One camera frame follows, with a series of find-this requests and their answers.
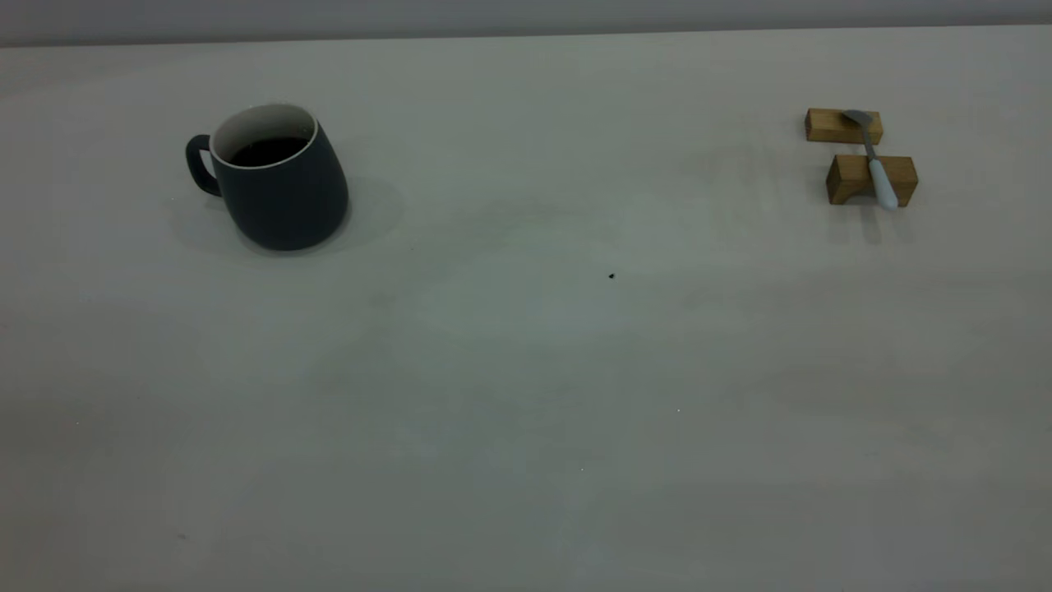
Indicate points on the flat wooden block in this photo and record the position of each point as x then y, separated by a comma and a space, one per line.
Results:
826, 126

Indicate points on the dark grey ceramic mug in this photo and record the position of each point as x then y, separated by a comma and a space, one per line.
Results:
288, 197

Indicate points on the arched wooden block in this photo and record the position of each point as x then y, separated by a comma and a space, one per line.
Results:
851, 173

